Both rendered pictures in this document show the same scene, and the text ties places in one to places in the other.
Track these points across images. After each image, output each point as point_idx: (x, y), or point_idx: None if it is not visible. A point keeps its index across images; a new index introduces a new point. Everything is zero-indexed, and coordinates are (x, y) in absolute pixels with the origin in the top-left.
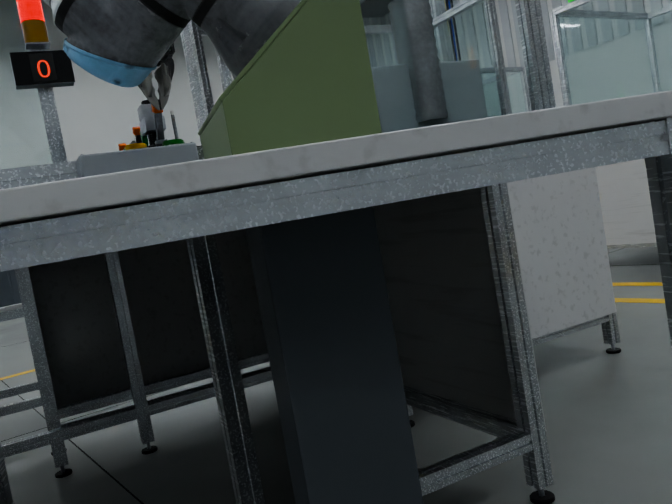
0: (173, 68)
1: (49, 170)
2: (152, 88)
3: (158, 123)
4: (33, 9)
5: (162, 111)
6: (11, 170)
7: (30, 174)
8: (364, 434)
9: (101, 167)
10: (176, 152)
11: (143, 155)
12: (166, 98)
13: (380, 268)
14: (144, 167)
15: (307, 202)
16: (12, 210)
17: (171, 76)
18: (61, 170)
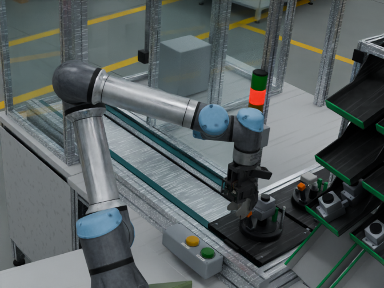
0: (254, 203)
1: (170, 217)
2: (229, 210)
3: (247, 220)
4: (252, 98)
5: (247, 217)
6: (159, 206)
7: (164, 213)
8: None
9: (168, 241)
10: (197, 261)
11: (184, 251)
12: (244, 215)
13: None
14: (183, 255)
15: None
16: None
17: (252, 206)
18: (174, 221)
